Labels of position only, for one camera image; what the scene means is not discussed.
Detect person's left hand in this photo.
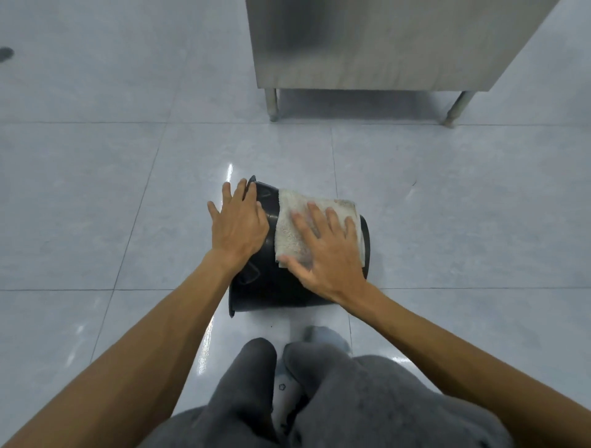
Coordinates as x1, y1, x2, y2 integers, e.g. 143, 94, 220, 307
207, 178, 270, 273

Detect person's right hand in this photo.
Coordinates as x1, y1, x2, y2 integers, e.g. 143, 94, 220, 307
277, 202, 370, 306

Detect white cleaning cloth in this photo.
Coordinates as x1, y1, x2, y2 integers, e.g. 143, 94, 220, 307
275, 189, 366, 269

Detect black plastic bucket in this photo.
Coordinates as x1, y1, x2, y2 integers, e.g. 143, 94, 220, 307
228, 175, 371, 318

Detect person's left forearm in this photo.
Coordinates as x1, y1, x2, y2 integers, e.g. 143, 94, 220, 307
0, 249, 241, 448

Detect person's right forearm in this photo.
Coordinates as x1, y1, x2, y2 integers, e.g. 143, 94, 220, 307
339, 282, 591, 448

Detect white shoe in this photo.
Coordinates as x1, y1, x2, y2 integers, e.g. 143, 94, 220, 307
271, 325, 352, 434

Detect grey trousers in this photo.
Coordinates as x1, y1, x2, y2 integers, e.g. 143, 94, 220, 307
139, 337, 515, 448

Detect stainless steel cabinet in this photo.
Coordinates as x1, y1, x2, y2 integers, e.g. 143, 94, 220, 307
245, 0, 560, 128

